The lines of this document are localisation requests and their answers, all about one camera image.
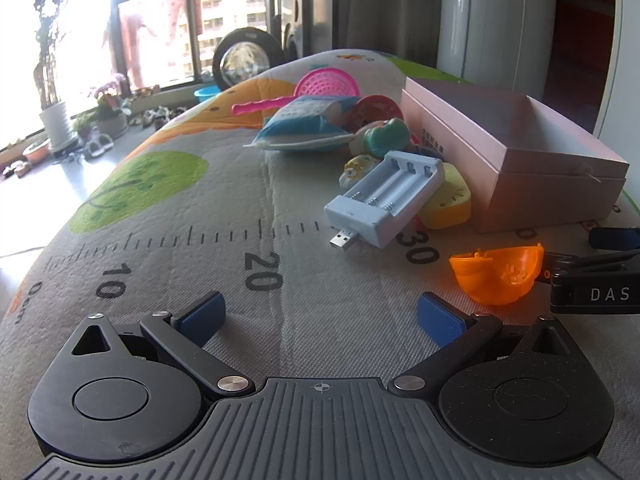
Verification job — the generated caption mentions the tall plant in white pot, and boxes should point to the tall plant in white pot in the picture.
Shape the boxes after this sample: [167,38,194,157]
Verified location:
[21,0,80,151]

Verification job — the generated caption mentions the orange plastic toy shell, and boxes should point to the orange plastic toy shell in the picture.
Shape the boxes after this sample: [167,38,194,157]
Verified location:
[449,243,545,306]

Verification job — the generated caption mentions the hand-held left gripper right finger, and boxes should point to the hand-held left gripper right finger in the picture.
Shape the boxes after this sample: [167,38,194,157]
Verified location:
[392,292,571,397]

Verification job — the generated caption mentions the pink cardboard box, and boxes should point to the pink cardboard box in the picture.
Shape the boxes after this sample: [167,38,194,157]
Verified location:
[401,77,630,234]

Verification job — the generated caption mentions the printed play mat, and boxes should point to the printed play mat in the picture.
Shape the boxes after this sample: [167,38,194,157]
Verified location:
[0,50,640,466]

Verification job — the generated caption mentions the red plastic basin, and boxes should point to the red plastic basin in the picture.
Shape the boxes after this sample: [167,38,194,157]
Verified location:
[22,141,52,165]

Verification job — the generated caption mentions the yellow plastic toy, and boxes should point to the yellow plastic toy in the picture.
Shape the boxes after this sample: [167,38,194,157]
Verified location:
[419,162,472,231]

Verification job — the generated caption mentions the green dinosaur toy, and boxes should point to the green dinosaur toy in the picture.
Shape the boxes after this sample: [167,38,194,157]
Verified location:
[362,117,412,159]

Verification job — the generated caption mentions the grey curtain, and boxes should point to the grey curtain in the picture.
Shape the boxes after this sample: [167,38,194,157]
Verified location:
[331,0,442,68]

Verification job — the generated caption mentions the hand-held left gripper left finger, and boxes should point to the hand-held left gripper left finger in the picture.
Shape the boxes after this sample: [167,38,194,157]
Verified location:
[70,291,255,395]

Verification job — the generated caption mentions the white standing appliance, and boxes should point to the white standing appliance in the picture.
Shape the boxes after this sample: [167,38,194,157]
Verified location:
[437,0,640,141]

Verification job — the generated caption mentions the hanging pink clothes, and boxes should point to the hanging pink clothes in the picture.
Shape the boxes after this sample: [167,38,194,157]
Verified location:
[104,0,203,90]

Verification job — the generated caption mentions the light blue battery charger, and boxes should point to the light blue battery charger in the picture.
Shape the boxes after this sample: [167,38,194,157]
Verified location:
[325,150,446,262]

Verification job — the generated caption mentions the round black washing machine door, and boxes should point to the round black washing machine door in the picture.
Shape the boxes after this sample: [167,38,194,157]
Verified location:
[212,27,284,94]

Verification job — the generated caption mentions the blue tissue pack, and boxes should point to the blue tissue pack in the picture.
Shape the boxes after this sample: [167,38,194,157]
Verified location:
[243,96,360,154]

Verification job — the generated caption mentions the pink flower pot plant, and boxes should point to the pink flower pot plant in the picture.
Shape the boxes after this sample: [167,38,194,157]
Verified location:
[75,74,133,140]

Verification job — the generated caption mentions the pink toy strainer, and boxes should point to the pink toy strainer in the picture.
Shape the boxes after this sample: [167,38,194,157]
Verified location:
[231,65,361,117]

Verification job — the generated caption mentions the grey washing machine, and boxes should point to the grey washing machine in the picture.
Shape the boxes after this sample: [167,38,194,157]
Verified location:
[270,0,334,60]

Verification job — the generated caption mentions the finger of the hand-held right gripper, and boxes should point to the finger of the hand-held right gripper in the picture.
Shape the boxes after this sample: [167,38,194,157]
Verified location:
[588,227,640,252]
[542,251,640,283]

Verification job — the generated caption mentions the pink round toy cake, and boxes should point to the pink round toy cake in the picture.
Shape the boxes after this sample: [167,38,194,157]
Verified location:
[347,95,404,134]

